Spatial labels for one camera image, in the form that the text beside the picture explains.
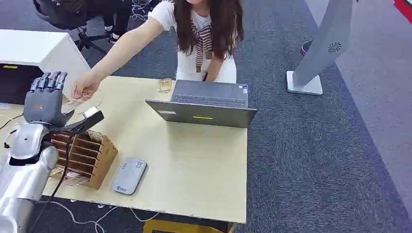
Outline person's right hand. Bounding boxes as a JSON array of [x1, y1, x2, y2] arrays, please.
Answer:
[[71, 70, 103, 100]]

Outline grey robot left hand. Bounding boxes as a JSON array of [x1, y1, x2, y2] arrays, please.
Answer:
[[23, 70, 75, 128]]

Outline clear plastic card sleeve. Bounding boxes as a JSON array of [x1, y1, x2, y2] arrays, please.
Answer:
[[62, 90, 104, 115]]

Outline white cabinet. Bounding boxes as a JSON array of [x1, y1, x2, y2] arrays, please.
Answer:
[[0, 29, 91, 105]]

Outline card in wooden box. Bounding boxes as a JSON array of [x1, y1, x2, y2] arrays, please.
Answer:
[[85, 130, 104, 144]]

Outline seated person's legs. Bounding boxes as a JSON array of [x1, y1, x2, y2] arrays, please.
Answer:
[[102, 0, 133, 45]]

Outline black office chair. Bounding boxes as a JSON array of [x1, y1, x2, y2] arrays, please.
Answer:
[[33, 0, 133, 56]]

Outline wooden card box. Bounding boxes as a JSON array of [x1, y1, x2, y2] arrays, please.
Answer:
[[49, 130, 119, 191]]

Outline grey card reader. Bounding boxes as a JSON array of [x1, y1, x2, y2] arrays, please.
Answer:
[[111, 157, 148, 196]]

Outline grey laptop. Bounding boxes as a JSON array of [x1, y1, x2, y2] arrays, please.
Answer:
[[145, 79, 258, 129]]

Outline person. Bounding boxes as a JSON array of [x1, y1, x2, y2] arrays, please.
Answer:
[[71, 0, 244, 100]]

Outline yellow stool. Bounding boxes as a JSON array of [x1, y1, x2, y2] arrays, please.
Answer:
[[142, 219, 238, 233]]

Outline dark round object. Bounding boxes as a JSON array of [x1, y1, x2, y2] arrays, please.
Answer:
[[300, 40, 314, 57]]

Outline white kiosk stand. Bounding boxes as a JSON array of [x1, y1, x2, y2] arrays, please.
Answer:
[[286, 0, 355, 97]]

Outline red object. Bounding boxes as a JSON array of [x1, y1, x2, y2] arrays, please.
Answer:
[[393, 0, 412, 25]]

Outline thin black cable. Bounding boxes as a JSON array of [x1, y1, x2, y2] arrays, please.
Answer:
[[0, 113, 24, 132]]

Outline black wrist camera with pale box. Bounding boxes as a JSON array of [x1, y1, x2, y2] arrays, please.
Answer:
[[49, 106, 105, 134]]

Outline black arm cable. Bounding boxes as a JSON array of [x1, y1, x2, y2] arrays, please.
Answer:
[[28, 133, 73, 233]]

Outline tangled cables on floor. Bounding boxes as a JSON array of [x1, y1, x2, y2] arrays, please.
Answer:
[[129, 0, 154, 22]]

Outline white cable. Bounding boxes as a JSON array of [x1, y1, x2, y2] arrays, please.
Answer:
[[38, 200, 162, 233]]

